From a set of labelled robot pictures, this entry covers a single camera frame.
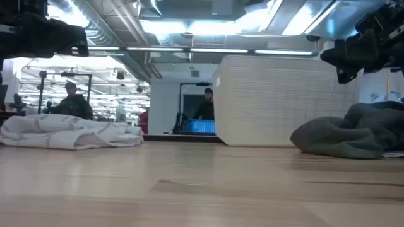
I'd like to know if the black metal table frame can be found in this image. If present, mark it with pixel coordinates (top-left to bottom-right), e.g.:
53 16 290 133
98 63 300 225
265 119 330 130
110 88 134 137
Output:
143 134 223 143

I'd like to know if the person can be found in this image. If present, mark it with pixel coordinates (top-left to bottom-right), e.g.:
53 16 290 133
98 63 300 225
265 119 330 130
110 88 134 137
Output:
192 87 215 121
47 81 94 121

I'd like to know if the long LED light bar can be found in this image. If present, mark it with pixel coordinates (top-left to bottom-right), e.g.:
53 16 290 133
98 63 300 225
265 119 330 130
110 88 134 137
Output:
71 46 319 57

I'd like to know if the blue plastic bin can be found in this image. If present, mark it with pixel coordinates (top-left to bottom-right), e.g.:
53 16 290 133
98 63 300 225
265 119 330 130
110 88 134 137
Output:
182 119 217 136

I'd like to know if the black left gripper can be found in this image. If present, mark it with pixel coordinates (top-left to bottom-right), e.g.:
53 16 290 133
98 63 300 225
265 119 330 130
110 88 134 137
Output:
0 14 90 60

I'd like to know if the white plastic basket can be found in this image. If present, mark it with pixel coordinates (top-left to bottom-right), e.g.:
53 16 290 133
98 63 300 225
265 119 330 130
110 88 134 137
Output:
211 55 360 148

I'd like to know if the small red container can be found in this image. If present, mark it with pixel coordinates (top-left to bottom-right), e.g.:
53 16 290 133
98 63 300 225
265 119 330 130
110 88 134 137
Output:
139 110 150 134

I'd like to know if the dark grey terry towel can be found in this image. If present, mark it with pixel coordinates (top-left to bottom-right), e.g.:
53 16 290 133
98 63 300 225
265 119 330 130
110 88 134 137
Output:
289 100 404 160

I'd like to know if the white towel with red checks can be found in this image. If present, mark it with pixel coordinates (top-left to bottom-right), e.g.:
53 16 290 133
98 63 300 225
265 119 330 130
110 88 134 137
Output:
0 113 145 151

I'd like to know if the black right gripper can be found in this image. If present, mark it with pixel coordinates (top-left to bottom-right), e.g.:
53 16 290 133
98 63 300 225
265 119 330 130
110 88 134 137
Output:
320 1 404 84

